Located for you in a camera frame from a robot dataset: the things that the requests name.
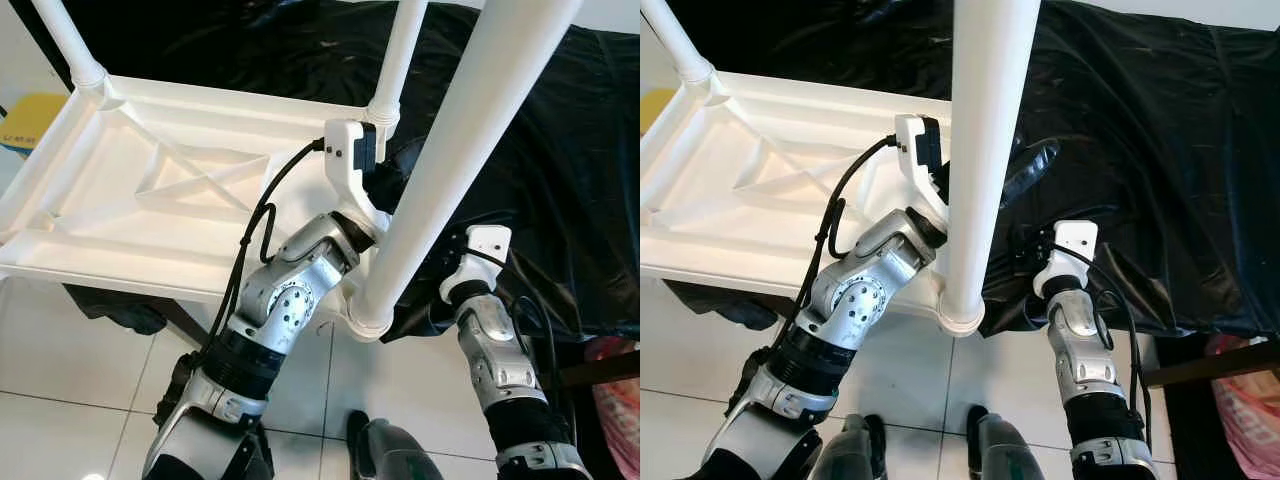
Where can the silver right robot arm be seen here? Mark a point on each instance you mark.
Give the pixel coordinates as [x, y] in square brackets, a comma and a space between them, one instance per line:
[495, 360]
[1080, 350]

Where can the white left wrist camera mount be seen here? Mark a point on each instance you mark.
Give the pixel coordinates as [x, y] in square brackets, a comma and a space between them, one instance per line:
[345, 160]
[910, 150]

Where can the white plastic table leg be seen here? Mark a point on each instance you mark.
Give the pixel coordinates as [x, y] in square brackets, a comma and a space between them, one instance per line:
[470, 130]
[400, 50]
[70, 45]
[985, 150]
[680, 45]

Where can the white plastic table top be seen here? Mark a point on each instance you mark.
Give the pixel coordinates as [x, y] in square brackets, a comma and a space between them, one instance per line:
[100, 200]
[720, 190]

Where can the yellow bin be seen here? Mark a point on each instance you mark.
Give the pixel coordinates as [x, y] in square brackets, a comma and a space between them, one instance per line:
[655, 108]
[35, 115]

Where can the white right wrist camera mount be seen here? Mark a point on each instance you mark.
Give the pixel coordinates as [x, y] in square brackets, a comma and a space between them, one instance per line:
[488, 245]
[1075, 240]

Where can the pink plastic bag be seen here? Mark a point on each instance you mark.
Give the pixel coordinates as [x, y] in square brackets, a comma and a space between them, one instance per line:
[615, 410]
[1250, 410]

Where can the grey right robot foot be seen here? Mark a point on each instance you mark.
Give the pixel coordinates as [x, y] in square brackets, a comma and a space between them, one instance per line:
[395, 455]
[1010, 455]

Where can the grey robot foot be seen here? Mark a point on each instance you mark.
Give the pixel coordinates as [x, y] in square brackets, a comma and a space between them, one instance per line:
[1010, 455]
[395, 455]
[850, 455]

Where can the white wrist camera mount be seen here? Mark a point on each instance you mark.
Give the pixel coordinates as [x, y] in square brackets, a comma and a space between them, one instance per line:
[1075, 240]
[488, 245]
[345, 160]
[910, 150]

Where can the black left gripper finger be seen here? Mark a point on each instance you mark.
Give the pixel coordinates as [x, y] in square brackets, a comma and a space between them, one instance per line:
[1030, 170]
[410, 165]

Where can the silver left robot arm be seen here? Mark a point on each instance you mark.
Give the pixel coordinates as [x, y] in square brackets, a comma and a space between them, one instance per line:
[280, 300]
[860, 290]

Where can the black plastic table cover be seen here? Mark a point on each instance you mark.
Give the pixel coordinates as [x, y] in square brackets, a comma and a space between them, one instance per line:
[560, 150]
[1150, 150]

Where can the grey left robot foot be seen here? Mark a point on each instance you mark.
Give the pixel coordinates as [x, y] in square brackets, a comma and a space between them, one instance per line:
[850, 455]

